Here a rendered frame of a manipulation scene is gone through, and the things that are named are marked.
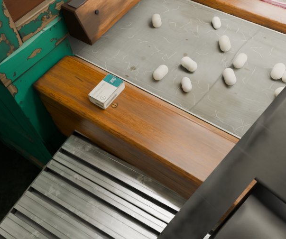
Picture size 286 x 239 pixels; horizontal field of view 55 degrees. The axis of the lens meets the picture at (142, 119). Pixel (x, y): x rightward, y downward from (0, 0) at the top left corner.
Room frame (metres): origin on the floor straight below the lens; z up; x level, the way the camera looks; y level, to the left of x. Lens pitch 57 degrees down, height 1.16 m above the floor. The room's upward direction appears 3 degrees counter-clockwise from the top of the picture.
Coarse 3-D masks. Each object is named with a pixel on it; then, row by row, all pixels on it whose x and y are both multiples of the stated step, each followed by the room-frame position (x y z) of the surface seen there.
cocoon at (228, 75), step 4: (228, 68) 0.36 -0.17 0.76; (224, 72) 0.36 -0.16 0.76; (228, 72) 0.35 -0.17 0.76; (232, 72) 0.35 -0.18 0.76; (224, 76) 0.35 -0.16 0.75; (228, 76) 0.34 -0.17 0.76; (232, 76) 0.34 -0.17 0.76; (228, 80) 0.34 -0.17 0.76; (232, 80) 0.33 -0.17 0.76; (228, 84) 0.33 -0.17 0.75; (232, 84) 0.33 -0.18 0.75
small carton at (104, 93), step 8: (104, 80) 0.33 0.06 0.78; (112, 80) 0.33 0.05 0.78; (120, 80) 0.33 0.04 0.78; (96, 88) 0.31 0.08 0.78; (104, 88) 0.31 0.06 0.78; (112, 88) 0.31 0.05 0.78; (120, 88) 0.31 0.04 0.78; (96, 96) 0.29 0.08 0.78; (104, 96) 0.29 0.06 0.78; (112, 96) 0.30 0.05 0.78; (96, 104) 0.29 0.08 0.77; (104, 104) 0.28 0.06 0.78
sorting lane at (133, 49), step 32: (160, 0) 0.62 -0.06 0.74; (128, 32) 0.51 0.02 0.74; (160, 32) 0.50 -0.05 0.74; (192, 32) 0.50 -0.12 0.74; (224, 32) 0.49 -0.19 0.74; (256, 32) 0.49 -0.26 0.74; (96, 64) 0.41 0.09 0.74; (128, 64) 0.41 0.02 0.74; (160, 64) 0.40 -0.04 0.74; (224, 64) 0.39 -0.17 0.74; (256, 64) 0.39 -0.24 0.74; (160, 96) 0.32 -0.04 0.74; (192, 96) 0.32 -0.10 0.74; (224, 96) 0.31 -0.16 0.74; (256, 96) 0.31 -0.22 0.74; (224, 128) 0.24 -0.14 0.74
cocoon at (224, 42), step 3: (222, 36) 0.45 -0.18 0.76; (225, 36) 0.45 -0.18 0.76; (219, 39) 0.45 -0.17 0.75; (222, 39) 0.45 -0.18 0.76; (225, 39) 0.44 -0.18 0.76; (228, 39) 0.44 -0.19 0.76; (219, 42) 0.45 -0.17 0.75; (222, 42) 0.44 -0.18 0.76; (225, 42) 0.43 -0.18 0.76; (228, 42) 0.43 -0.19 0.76; (222, 45) 0.43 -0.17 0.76; (225, 45) 0.43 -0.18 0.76; (228, 45) 0.43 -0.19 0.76; (222, 48) 0.43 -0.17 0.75; (225, 48) 0.42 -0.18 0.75; (228, 48) 0.42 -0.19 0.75; (225, 51) 0.43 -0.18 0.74
